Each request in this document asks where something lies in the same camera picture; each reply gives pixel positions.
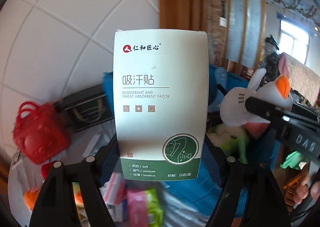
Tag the white green patch box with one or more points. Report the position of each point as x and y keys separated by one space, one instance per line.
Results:
x=160 y=96

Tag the white rabbit plush toy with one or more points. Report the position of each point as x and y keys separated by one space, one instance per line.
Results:
x=232 y=109

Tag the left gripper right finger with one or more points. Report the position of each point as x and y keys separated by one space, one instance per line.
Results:
x=264 y=206

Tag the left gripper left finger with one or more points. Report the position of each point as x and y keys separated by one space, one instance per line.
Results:
x=55 y=204

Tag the rolled patterned carpet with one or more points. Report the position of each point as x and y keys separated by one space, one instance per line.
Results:
x=216 y=31

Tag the orange plush toy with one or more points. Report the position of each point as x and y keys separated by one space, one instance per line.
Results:
x=30 y=198

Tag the person right hand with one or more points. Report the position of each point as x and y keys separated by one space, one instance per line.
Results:
x=303 y=190

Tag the red bear toy suitcase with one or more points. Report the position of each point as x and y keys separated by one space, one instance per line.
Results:
x=39 y=132

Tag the dark green gift box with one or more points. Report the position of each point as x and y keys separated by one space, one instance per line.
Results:
x=84 y=109

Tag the blue plastic storage crate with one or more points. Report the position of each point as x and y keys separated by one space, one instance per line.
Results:
x=202 y=194

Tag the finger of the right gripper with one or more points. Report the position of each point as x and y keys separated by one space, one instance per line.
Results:
x=263 y=109

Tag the green frog plush toy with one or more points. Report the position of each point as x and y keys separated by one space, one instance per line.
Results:
x=232 y=140

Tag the pink green wipes packet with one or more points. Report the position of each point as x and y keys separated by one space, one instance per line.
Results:
x=143 y=208

